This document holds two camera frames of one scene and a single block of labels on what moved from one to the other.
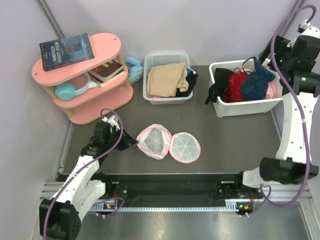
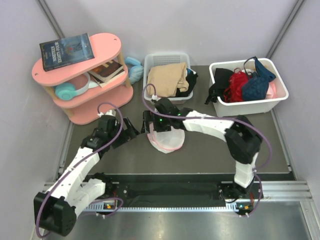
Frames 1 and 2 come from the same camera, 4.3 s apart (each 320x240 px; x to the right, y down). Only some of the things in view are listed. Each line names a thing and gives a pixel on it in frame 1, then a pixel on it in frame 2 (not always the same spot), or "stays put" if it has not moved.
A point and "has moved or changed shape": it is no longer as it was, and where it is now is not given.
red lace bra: (233, 93) stays put
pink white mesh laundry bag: (157, 141) has moved or changed shape
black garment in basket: (191, 78) stays put
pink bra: (272, 90) stays put
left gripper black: (127, 141) to (127, 134)
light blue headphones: (135, 70) stays put
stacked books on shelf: (106, 73) stays put
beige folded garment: (164, 80) stays put
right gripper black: (280, 45) to (150, 116)
